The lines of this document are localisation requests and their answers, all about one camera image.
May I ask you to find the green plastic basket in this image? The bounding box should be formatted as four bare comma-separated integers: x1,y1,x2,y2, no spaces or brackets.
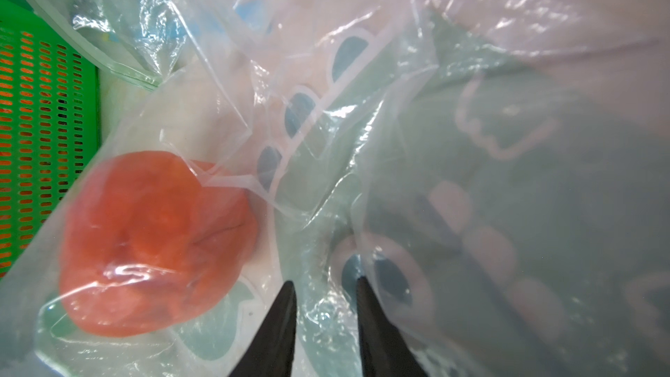
1,0,101,275

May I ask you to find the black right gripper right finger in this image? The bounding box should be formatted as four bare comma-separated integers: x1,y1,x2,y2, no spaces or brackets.
356,277,427,377

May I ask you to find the twelfth orange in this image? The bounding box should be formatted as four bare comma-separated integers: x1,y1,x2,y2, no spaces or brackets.
59,151,258,338

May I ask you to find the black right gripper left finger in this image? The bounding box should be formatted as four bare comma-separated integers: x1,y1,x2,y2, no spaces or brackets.
229,281,298,377

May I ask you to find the clear green-strip bag of oranges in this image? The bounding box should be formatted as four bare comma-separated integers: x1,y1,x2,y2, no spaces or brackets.
1,0,669,376

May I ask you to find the clear green-zip bag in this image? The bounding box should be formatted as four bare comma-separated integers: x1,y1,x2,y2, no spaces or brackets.
26,0,266,89

